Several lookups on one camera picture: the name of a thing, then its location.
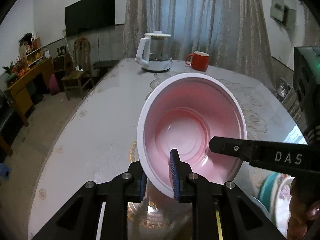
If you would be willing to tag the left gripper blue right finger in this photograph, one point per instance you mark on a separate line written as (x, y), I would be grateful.
(179, 175)

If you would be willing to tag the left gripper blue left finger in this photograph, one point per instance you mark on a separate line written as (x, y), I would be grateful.
(143, 182)

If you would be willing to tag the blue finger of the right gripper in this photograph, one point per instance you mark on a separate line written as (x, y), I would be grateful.
(237, 148)

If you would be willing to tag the stainless steel bowl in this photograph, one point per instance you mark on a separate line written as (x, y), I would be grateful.
(158, 211)

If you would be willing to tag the white floral enamel plate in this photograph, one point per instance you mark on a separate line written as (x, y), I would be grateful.
(275, 195)

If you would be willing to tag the red plastic bowl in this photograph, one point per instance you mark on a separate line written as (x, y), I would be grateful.
(163, 127)

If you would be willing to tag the person's right hand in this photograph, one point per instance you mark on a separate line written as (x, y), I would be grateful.
(300, 214)

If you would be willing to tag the red mug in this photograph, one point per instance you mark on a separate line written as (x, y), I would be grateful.
(198, 60)

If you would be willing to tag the white glass electric kettle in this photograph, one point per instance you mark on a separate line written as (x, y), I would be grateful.
(153, 53)

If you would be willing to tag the beige patterned curtain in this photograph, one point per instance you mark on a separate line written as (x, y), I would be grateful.
(232, 32)

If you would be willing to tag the wooden chair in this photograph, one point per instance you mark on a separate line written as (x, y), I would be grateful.
(80, 76)

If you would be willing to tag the wooden side cabinet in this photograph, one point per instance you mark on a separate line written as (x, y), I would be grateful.
(18, 92)

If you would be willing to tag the wooden shelf with items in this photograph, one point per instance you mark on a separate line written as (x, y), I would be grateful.
(30, 50)

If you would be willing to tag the wall electrical box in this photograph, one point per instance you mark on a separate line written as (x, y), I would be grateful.
(283, 15)

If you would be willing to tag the black wall television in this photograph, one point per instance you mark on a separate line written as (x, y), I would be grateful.
(86, 15)

